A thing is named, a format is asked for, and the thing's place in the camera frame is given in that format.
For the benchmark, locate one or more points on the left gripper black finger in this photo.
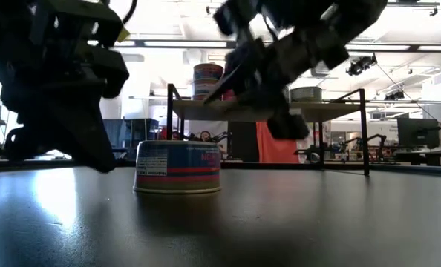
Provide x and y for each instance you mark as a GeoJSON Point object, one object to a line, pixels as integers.
{"type": "Point", "coordinates": [113, 70]}
{"type": "Point", "coordinates": [72, 130]}

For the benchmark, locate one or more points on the thin ceiling light strip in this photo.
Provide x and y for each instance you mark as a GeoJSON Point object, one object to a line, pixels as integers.
{"type": "Point", "coordinates": [150, 97]}

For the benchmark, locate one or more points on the blue partition screen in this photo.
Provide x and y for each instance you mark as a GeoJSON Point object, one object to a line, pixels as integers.
{"type": "Point", "coordinates": [142, 128]}

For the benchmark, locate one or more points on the colourful poster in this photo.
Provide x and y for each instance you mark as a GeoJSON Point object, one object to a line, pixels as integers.
{"type": "Point", "coordinates": [317, 135]}

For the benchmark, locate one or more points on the black monitor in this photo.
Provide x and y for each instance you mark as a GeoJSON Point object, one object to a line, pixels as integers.
{"type": "Point", "coordinates": [417, 132]}

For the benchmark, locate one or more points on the black panel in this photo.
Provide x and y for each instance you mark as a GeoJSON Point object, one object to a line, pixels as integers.
{"type": "Point", "coordinates": [242, 141]}

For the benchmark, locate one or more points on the red cloth banner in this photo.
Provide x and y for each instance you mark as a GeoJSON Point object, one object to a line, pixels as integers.
{"type": "Point", "coordinates": [276, 150]}

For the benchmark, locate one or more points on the small black ceiling device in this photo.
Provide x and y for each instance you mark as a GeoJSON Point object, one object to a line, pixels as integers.
{"type": "Point", "coordinates": [394, 95]}

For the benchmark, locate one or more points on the low black robot arm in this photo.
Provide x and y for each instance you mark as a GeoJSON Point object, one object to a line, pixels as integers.
{"type": "Point", "coordinates": [306, 152]}

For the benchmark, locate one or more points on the wooden shelf with black legs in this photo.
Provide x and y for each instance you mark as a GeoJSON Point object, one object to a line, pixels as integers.
{"type": "Point", "coordinates": [335, 109]}

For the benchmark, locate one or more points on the black ceiling spotlights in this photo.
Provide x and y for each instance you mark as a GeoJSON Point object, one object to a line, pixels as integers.
{"type": "Point", "coordinates": [359, 66]}

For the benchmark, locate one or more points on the person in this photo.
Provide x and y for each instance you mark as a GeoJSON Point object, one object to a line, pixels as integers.
{"type": "Point", "coordinates": [205, 135]}

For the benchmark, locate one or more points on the white cloth backdrop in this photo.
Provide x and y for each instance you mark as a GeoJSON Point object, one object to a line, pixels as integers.
{"type": "Point", "coordinates": [196, 126]}

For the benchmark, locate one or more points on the black robot arm with stand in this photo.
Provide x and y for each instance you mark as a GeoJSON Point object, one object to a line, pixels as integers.
{"type": "Point", "coordinates": [382, 138]}

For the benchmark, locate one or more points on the dark desk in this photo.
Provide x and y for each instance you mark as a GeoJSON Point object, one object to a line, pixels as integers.
{"type": "Point", "coordinates": [421, 159]}

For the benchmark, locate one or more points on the yellow tape tag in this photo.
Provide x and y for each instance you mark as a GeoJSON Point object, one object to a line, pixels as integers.
{"type": "Point", "coordinates": [124, 35]}

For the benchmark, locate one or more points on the ceiling track light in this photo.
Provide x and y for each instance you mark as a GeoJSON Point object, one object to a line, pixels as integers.
{"type": "Point", "coordinates": [413, 4]}

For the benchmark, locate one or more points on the silver-lidded seafood can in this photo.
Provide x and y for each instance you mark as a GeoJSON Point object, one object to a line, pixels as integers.
{"type": "Point", "coordinates": [177, 167]}

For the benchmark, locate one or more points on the black beam with light strips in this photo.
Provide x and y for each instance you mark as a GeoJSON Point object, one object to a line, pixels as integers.
{"type": "Point", "coordinates": [185, 44]}

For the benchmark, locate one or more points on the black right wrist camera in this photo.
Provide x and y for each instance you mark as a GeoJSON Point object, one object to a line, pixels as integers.
{"type": "Point", "coordinates": [235, 15]}

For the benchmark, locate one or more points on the red seafood can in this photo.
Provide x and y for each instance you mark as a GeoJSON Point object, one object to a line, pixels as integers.
{"type": "Point", "coordinates": [228, 95]}

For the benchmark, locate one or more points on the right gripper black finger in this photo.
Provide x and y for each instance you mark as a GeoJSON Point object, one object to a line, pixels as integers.
{"type": "Point", "coordinates": [231, 79]}
{"type": "Point", "coordinates": [280, 115]}

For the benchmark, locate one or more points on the gold-lidded albacore tuna can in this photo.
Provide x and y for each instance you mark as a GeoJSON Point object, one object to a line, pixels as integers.
{"type": "Point", "coordinates": [307, 94]}

